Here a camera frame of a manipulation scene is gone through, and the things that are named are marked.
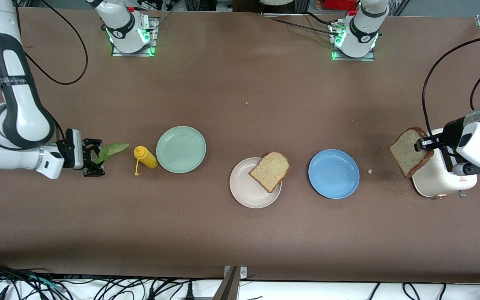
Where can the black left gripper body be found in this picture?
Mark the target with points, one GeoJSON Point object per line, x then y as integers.
{"type": "Point", "coordinates": [451, 131]}

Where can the green lettuce leaf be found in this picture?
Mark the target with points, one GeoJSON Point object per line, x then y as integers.
{"type": "Point", "coordinates": [113, 149]}

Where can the toasted bread slice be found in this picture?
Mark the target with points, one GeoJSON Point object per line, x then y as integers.
{"type": "Point", "coordinates": [406, 152]}
{"type": "Point", "coordinates": [270, 171]}

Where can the yellow squeeze bottle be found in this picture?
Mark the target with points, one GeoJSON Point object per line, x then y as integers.
{"type": "Point", "coordinates": [146, 158]}

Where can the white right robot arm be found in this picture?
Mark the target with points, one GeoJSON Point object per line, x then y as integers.
{"type": "Point", "coordinates": [15, 104]}

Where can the mint green plate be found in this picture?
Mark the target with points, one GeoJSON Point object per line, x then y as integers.
{"type": "Point", "coordinates": [181, 150]}

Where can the blue plate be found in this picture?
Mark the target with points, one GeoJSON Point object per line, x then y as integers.
{"type": "Point", "coordinates": [333, 174]}

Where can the beige plate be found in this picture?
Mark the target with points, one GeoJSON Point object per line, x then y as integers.
{"type": "Point", "coordinates": [244, 187]}

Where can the white two-slot toaster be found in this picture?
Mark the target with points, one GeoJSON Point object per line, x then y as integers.
{"type": "Point", "coordinates": [436, 183]}

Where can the black power plug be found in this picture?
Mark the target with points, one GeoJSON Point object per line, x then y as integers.
{"type": "Point", "coordinates": [189, 291]}

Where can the red box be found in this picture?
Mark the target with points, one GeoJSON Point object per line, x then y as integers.
{"type": "Point", "coordinates": [340, 4]}

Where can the aluminium camera post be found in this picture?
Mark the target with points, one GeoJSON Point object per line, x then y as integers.
{"type": "Point", "coordinates": [229, 285]}

